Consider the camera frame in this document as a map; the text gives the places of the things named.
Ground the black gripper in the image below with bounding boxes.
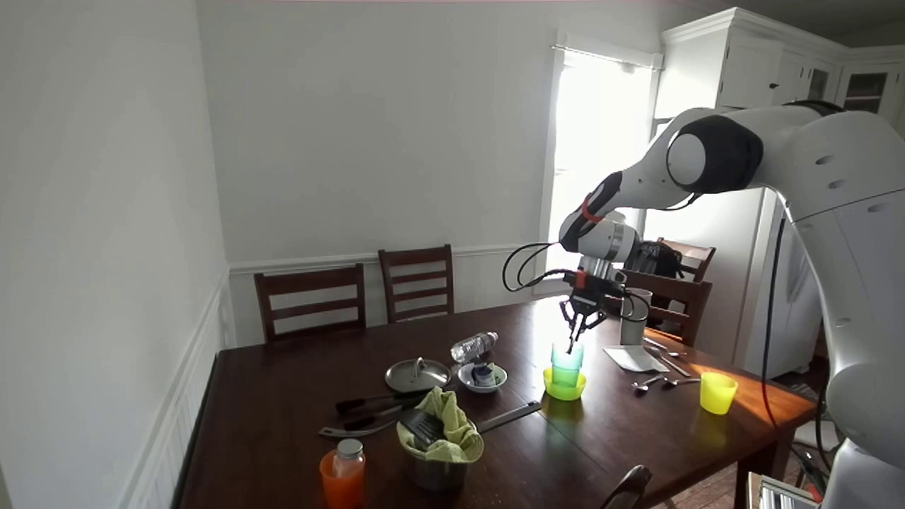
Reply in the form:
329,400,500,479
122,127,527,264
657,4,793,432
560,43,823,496
560,271,622,350

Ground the translucent green cup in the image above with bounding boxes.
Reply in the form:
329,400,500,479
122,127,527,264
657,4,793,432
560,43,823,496
550,340,588,388

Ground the yellow plastic cup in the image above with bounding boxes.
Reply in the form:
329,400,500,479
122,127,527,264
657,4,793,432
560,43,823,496
696,368,741,418

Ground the white tumbler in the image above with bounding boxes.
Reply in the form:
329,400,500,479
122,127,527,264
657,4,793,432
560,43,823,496
616,286,657,347

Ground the white paper napkin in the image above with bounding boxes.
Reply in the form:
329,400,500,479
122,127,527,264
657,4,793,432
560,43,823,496
604,343,674,377

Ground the silver metal utensil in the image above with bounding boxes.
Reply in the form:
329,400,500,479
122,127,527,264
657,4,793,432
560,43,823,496
645,340,700,381

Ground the black bag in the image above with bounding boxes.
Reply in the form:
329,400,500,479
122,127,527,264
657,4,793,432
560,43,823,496
628,241,686,281

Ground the clear plastic water bottle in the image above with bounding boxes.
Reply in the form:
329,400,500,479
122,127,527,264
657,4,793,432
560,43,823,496
447,327,505,368

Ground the white bowl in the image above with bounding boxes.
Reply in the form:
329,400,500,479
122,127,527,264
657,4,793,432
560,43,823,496
454,360,512,397

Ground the yellow-green cloth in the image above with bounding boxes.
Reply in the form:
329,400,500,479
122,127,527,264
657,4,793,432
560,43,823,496
393,384,488,466

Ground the white refrigerator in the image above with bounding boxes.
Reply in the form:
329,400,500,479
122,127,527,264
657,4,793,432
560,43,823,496
645,115,831,380

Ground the metal pot lid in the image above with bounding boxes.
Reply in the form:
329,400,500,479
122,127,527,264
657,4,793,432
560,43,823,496
383,353,454,397

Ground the bright window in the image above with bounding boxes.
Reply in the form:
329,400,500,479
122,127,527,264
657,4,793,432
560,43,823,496
542,40,660,286

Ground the metal pot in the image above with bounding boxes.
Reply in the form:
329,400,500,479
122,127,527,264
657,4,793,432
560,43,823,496
399,414,484,496

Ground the black spatula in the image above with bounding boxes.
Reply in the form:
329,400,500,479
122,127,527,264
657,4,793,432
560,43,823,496
335,390,428,421

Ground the dark metal ladle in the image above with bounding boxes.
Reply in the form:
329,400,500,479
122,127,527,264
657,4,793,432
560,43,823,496
317,405,418,445

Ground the robot mounting stand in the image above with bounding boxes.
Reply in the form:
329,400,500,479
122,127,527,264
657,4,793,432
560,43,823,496
748,470,823,509

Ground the orange juice bottle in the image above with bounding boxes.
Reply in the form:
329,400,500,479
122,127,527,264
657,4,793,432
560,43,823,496
317,436,368,509

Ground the tall white cabinet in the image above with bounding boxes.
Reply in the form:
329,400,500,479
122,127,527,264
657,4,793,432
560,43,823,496
660,5,851,115

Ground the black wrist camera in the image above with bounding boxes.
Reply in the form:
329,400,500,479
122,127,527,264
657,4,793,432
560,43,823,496
564,265,632,296

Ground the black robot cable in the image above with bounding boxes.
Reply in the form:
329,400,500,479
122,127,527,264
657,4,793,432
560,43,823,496
500,193,831,446

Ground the white glass-door wall cabinet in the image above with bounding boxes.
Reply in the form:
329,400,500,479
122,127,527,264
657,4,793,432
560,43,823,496
802,45,905,121

